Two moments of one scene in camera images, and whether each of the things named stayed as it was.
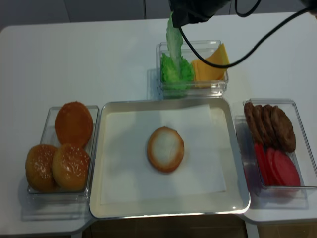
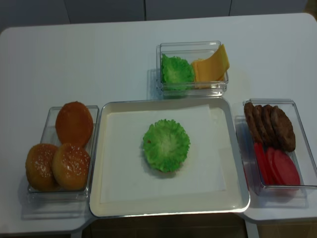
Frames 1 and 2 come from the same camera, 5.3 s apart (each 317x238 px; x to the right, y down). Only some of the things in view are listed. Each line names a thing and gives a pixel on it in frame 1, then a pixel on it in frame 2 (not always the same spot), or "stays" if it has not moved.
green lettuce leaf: (175, 40) to (166, 145)
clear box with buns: (62, 163) stays
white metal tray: (167, 157) stays
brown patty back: (249, 115) stays
